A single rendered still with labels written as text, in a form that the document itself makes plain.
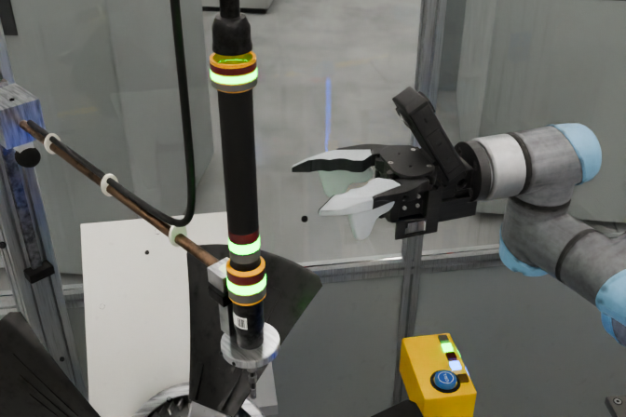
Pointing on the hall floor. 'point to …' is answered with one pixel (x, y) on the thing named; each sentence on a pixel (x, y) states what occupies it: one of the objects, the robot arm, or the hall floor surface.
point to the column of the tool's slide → (36, 308)
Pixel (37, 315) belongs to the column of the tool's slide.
